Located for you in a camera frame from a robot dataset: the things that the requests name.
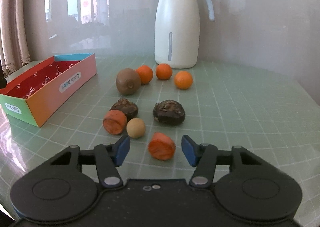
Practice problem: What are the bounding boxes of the carrot piece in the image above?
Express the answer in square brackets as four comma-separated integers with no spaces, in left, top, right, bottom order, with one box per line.
[103,109,127,135]
[148,132,176,161]

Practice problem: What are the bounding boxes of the dark water chestnut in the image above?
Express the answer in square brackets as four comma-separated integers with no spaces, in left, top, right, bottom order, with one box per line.
[152,100,185,126]
[110,98,139,121]

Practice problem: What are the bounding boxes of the small orange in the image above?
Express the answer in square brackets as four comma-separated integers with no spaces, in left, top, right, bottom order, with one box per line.
[136,65,153,85]
[174,70,193,90]
[156,63,172,80]

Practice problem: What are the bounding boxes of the beige longan fruit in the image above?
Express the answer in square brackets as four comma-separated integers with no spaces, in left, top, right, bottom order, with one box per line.
[126,118,145,139]

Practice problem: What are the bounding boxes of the brown kiwi fruit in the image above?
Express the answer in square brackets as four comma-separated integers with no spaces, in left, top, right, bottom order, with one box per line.
[116,68,141,95]

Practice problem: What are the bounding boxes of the colourful cardboard box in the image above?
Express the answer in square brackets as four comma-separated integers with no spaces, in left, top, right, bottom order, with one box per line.
[1,53,97,127]

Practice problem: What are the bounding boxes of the white thermos jug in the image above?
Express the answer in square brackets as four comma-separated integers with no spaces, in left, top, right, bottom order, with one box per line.
[154,0,215,69]

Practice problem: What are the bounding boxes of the beige curtain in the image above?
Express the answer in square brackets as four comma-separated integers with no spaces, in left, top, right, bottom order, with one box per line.
[1,0,30,77]

